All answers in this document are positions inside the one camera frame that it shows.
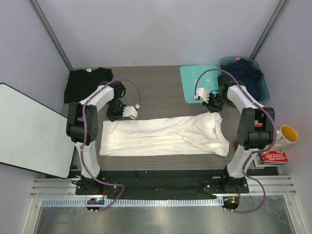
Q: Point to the white board panel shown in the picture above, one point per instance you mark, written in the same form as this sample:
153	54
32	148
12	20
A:
32	136

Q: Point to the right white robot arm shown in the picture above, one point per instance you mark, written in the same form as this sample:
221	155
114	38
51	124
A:
255	131

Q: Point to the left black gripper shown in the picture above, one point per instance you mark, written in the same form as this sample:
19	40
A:
113	117

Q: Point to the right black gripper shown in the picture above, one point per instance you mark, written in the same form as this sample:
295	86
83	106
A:
210	107

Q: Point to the teal folding board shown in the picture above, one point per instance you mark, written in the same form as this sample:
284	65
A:
189	76

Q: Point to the red book stack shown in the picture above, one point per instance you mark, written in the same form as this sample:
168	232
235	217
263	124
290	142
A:
270	158

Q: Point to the teal plastic basket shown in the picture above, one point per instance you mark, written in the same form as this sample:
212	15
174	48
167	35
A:
262	84

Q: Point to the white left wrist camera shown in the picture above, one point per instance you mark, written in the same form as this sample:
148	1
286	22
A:
131	111

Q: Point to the white printed t shirt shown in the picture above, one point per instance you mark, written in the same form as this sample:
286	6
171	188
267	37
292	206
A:
192	135

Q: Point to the dark blue clothes pile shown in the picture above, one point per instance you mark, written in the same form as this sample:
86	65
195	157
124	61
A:
244	72

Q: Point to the aluminium rail frame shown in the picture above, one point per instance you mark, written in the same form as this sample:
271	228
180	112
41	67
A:
165	202

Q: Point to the folded black t shirt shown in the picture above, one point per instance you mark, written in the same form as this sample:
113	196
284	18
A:
82	83

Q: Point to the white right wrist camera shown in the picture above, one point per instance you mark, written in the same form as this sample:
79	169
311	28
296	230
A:
202	94

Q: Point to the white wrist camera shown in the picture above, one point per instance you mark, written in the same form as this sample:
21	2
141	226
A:
202	94
131	111

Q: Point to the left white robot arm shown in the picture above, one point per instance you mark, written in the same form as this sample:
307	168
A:
82	128

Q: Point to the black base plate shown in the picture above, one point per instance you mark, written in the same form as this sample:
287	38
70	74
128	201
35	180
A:
176	184

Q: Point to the white yellow floral mug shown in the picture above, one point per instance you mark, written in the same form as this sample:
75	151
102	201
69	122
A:
286	136

